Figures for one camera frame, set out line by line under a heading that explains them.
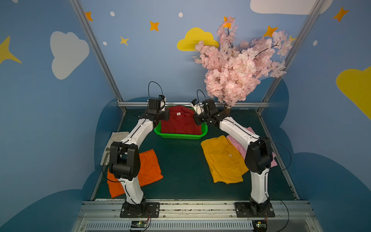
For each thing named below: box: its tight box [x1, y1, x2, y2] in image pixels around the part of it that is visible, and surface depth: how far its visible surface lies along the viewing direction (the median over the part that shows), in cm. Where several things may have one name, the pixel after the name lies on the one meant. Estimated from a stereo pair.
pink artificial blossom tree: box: [193, 15, 293, 116], surface depth 71 cm
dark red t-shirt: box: [160, 105, 203, 135], surface depth 100 cm
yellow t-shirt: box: [200, 135, 250, 185], surface depth 93 cm
